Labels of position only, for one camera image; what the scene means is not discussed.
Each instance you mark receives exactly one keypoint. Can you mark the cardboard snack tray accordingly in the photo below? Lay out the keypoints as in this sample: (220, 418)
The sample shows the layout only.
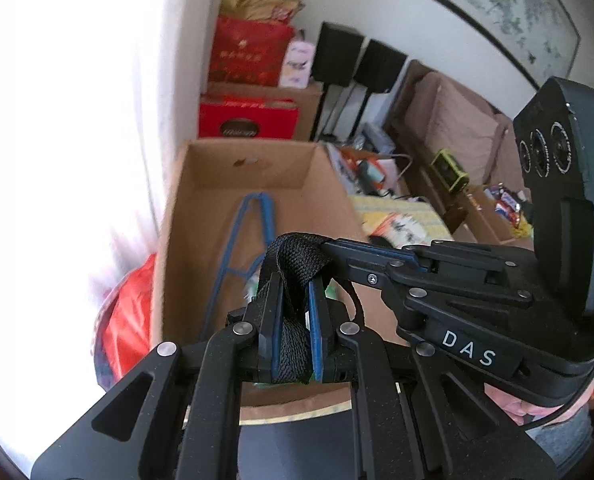
(487, 225)

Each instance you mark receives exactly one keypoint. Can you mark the pile of snack packets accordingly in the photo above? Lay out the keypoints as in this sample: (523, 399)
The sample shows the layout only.
(509, 207)

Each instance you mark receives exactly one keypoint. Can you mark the gold bag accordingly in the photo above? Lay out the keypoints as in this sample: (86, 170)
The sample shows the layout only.
(262, 2)

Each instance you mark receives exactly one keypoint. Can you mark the white pink box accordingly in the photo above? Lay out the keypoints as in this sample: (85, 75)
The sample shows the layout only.
(297, 65)

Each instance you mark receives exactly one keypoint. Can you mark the dark wooden sofa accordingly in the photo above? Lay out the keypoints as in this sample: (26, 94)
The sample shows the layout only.
(399, 105)

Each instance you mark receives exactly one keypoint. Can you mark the large cardboard box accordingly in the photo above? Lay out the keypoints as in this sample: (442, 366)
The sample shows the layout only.
(287, 200)

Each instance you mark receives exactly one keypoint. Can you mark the red gift box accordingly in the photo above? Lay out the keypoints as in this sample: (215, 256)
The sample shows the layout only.
(247, 117)

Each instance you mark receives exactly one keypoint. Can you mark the black speaker stand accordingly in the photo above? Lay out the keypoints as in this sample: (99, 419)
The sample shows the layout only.
(359, 115)
(333, 110)

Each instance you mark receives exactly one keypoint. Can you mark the blue plastic hanger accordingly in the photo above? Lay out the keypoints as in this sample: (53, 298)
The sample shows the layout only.
(267, 215)

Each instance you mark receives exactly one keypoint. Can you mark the white sheer curtain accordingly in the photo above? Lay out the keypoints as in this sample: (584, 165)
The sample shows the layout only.
(177, 60)

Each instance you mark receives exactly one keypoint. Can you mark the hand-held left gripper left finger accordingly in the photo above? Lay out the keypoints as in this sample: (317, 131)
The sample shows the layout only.
(275, 340)

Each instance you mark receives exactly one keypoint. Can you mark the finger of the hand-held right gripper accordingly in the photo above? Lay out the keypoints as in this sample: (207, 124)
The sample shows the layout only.
(402, 257)
(362, 267)

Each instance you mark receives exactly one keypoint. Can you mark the black sandal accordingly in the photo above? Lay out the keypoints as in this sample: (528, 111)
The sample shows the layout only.
(294, 280)

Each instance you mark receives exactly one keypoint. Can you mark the framed ink painting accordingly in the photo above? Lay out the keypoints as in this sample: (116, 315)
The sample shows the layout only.
(517, 15)

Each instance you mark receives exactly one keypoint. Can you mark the white printed paper bag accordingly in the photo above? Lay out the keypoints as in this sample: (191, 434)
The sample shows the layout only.
(342, 167)

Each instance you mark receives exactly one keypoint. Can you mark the white storage box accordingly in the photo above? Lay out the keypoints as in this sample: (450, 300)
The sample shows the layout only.
(379, 137)

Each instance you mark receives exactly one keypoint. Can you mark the brown back cushion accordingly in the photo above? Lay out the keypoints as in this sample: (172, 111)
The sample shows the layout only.
(457, 125)
(508, 155)

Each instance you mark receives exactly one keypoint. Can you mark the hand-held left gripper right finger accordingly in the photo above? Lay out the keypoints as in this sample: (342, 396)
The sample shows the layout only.
(316, 330)

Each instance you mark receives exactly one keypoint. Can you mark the red plastic bag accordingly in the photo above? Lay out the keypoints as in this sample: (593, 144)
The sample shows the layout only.
(127, 320)

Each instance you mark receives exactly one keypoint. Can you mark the red gift bag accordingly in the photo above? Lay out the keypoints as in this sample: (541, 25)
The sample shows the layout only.
(249, 55)

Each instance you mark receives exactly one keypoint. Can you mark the person's right hand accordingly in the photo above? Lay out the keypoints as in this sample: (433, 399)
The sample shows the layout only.
(514, 407)

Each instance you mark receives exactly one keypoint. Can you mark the green portable radio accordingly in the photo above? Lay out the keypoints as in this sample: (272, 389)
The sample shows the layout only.
(449, 170)

